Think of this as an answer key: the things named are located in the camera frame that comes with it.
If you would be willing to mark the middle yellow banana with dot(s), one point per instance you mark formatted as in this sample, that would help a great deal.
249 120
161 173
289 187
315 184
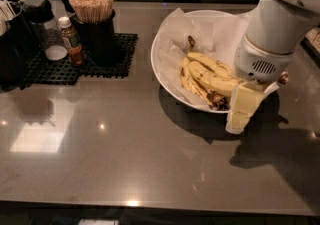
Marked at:
212 64

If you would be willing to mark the black container at left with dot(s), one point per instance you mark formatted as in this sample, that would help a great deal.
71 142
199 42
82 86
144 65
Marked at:
18 43

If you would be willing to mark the ripe yellow banana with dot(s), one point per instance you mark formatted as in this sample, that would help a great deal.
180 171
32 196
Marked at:
224 83

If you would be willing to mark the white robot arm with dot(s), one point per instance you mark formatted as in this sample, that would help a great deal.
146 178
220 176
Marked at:
266 49

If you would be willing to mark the white round bowl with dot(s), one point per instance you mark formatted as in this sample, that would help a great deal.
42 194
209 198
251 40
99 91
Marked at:
163 79

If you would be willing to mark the glass sugar shaker black lid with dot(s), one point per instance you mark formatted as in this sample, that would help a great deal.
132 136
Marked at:
39 14

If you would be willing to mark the black stir stick cup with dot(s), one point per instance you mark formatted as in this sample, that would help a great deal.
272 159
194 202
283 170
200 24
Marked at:
98 39

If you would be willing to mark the bundle of wooden stir sticks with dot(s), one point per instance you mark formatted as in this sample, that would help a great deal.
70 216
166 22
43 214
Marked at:
92 11

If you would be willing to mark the left spotted yellow banana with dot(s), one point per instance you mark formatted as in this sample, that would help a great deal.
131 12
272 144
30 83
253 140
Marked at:
213 99

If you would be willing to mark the small brown sauce bottle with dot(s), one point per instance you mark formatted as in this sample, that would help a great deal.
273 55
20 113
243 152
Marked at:
72 42

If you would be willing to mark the black grid mat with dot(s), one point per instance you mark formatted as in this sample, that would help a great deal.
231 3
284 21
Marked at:
43 71

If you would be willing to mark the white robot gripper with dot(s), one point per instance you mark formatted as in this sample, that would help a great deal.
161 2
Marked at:
256 63

